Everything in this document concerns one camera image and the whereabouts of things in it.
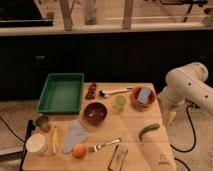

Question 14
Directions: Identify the white round container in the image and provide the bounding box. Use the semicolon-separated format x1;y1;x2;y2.
26;133;47;154

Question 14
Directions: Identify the black rectangular device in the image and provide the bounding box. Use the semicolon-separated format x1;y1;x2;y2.
108;145;128;171

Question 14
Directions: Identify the blue sponge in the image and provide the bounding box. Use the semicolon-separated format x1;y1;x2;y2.
137;88;151;104

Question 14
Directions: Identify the small brown cup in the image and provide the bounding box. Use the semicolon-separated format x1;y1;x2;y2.
36;116;51;132

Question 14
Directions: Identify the black cable right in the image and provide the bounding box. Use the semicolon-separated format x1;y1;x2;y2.
170;103;201;171

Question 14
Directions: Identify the light blue cloth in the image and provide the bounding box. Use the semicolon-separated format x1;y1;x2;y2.
62;120;88;154

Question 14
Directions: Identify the green plastic cup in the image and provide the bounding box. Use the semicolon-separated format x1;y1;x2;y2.
115;95;127;111

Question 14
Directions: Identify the purple bowl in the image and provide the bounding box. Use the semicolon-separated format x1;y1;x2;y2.
84;102;107;126

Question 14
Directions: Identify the dark grape bunch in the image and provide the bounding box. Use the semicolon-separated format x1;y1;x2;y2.
85;83;97;100

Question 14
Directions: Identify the silver fork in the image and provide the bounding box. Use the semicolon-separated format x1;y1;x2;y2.
88;138;122;152

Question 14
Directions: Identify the green plastic tray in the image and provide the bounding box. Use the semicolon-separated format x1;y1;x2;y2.
37;73;84;115

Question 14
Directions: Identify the orange peach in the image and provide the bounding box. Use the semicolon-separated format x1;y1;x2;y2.
72;144;87;158

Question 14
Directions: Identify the orange bowl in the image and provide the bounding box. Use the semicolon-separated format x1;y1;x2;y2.
130;86;156;108

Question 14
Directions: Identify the black cable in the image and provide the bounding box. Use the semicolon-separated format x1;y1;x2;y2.
170;103;201;171
0;115;27;144

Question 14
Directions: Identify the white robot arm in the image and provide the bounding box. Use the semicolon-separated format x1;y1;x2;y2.
158;62;213;126

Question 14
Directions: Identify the black cable left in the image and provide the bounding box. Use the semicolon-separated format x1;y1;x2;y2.
0;115;27;144

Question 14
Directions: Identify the black table clamp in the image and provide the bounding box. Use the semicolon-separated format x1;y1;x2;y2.
19;120;36;171

